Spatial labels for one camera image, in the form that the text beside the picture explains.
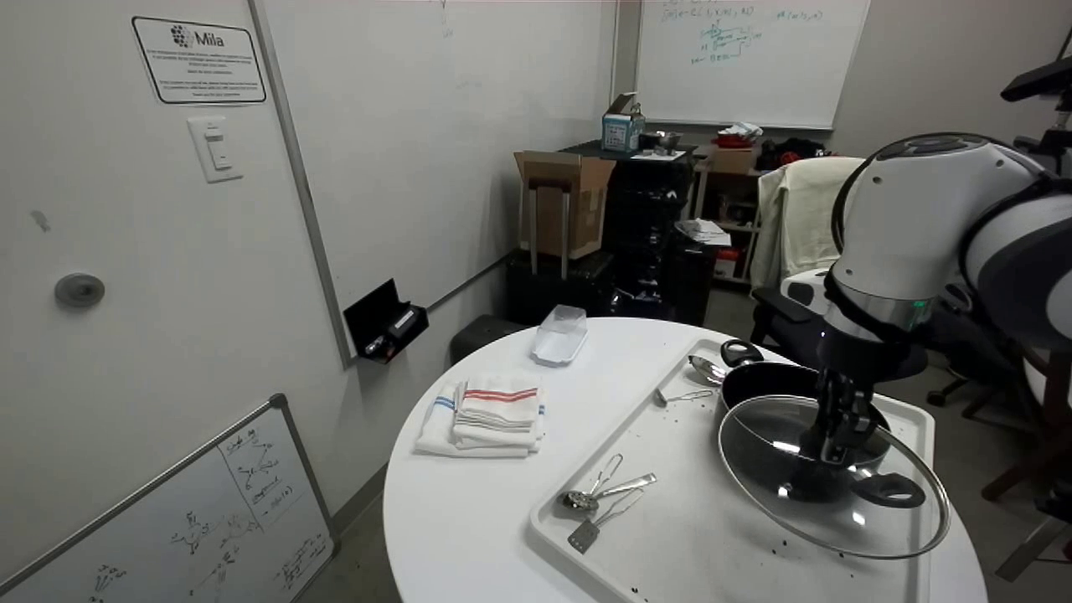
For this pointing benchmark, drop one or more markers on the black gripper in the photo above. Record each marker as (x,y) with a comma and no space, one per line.
(851,372)

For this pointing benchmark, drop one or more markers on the glass pot lid black knob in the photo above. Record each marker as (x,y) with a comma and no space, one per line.
(881,523)

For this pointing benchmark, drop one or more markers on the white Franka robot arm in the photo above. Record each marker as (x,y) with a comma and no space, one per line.
(926,222)

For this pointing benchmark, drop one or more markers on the large metal spoon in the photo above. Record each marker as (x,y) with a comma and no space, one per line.
(705,362)

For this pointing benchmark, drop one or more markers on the white plastic tray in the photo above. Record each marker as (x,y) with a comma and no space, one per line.
(670,523)

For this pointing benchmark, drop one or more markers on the dark metal stand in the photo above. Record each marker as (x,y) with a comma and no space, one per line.
(1058,470)

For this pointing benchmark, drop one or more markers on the cream towel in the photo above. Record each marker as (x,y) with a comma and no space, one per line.
(799,218)

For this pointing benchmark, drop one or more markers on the white paper stack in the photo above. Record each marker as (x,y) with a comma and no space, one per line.
(705,232)

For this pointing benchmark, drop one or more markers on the tall black cabinet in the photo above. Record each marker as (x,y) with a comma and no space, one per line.
(654,234)

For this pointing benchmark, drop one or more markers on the small grey metal utensil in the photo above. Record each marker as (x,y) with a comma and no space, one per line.
(580,537)

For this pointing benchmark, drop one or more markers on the small brown box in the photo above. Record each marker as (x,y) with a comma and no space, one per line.
(736,160)

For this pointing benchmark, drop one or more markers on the folded white towel red stripes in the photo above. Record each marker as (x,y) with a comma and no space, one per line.
(490,419)

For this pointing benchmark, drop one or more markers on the brown cardboard box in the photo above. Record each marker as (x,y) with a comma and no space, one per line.
(563,201)

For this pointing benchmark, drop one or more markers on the whiteboard with green writing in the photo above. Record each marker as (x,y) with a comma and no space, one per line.
(749,68)

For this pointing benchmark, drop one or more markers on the blue tissue box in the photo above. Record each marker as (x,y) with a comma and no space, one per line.
(620,129)

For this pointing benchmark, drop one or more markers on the black marker holder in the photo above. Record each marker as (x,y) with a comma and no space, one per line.
(379,318)

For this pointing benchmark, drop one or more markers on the small leaning whiteboard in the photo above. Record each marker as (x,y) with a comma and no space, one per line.
(201,512)

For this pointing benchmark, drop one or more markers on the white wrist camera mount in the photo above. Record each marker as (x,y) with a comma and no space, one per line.
(807,288)

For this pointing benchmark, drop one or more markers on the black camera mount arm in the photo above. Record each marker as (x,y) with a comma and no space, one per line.
(1039,80)

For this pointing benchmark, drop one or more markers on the large wall whiteboard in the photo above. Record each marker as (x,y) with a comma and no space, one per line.
(448,136)

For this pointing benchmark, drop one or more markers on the white light switch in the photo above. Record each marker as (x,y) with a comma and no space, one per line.
(217,152)

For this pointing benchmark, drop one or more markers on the white wall sign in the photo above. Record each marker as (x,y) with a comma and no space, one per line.
(200,58)

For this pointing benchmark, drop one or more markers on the round grey wall stopper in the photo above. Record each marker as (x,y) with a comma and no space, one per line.
(79,292)

